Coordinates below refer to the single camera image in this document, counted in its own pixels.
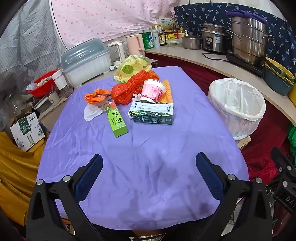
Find purple tablecloth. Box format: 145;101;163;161
36;66;250;231

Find small steel pot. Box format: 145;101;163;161
181;32;202;50

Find green toothpaste box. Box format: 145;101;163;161
104;101;129;138

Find yellow cloth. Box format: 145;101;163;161
0;132;48;226

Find white blue bottle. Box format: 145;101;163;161
151;27;160;48

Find purple cloth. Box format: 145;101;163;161
226;9;267;24

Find yellow green plastic bag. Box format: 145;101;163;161
113;56;152;83

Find black power cable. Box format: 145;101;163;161
202;52;228;63

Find large steel steamer pot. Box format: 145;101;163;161
226;17;275;67

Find green tin can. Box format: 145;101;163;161
142;31;154;49

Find pink electric kettle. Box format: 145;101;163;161
126;34;146;57

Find white lined trash bin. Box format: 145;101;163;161
207;78;266;140

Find dark red cloth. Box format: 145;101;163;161
150;54;293;180

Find steel rice cooker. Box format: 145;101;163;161
200;22;232;55

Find lidded dish drainer box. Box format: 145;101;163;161
60;38;112;88

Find red plastic bag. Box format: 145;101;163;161
112;71;153;105

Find dark sauce bottle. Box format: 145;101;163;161
158;26;166;46

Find pink paper cup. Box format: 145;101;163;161
139;79;167;103

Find wooden board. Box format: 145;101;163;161
236;136;252;149

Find grey patterned cloth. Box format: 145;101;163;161
0;0;68;93

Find green milk carton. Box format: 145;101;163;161
128;101;174;126

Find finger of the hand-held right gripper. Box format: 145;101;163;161
270;147;296;193

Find black induction cooker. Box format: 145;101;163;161
225;54;265;77

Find blue floral cloth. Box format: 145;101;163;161
173;2;296;78

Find printed cardboard box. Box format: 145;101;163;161
10;112;46;152

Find white carton box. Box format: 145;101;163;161
156;18;174;30

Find orange foam net sleeve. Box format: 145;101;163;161
159;79;174;103

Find white cup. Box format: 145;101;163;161
51;70;67;90

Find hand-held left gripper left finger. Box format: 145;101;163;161
26;153;104;241

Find white glass kettle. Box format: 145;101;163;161
107;40;127;66

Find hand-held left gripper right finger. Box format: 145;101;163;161
195;152;273;241

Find red plastic basin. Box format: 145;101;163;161
27;70;58;98

